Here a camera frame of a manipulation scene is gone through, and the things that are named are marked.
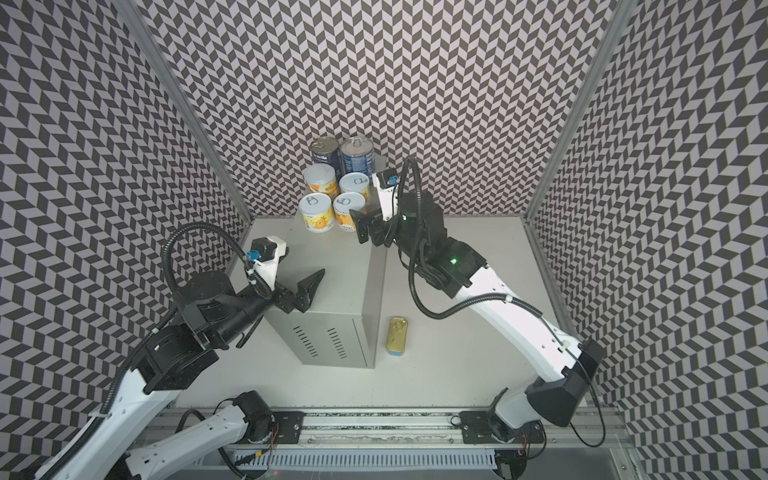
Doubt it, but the white lid can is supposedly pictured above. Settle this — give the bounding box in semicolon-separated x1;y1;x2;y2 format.
302;163;339;199
333;192;366;232
298;193;335;233
338;172;370;203

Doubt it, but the blue label tin can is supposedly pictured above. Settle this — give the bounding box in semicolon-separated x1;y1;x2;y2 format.
340;136;376;177

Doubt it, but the tomato can dark label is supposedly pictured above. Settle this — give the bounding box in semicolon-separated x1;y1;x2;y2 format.
309;135;344;179

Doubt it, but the gold rectangular sardine tin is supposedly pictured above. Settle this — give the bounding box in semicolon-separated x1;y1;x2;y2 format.
385;317;408;356

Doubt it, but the white lid can front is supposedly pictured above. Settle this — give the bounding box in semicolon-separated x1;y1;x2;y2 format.
333;192;366;232

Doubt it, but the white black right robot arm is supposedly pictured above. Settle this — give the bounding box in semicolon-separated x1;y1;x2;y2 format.
351;193;605;442

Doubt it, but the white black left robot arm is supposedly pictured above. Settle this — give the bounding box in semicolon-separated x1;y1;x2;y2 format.
26;270;325;479

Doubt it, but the grey metal cabinet box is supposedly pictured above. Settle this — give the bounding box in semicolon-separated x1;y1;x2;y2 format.
265;202;386;369

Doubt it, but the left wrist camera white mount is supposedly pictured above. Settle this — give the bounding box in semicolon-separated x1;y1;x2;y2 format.
245;236;288;291

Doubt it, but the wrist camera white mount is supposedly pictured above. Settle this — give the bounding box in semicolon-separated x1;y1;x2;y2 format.
245;236;288;291
372;168;399;222

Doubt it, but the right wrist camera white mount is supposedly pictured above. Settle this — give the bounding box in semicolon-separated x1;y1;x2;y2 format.
372;168;399;222

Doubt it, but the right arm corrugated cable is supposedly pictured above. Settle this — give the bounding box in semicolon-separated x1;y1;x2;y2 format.
395;155;607;448

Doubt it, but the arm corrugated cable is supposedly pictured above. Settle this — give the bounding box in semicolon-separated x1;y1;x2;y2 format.
35;221;274;480
395;155;607;448

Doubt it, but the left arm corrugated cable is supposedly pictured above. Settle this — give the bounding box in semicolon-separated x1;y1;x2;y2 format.
35;221;274;480

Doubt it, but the left aluminium corner post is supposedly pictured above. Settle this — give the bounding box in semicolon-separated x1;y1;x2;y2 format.
112;0;253;224

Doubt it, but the aluminium corner post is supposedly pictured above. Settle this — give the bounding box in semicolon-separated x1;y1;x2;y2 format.
112;0;253;224
524;0;638;223

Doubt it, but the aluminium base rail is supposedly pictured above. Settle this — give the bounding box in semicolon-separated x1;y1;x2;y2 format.
229;407;647;479

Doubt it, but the right aluminium corner post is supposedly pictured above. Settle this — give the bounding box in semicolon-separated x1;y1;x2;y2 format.
524;0;638;223

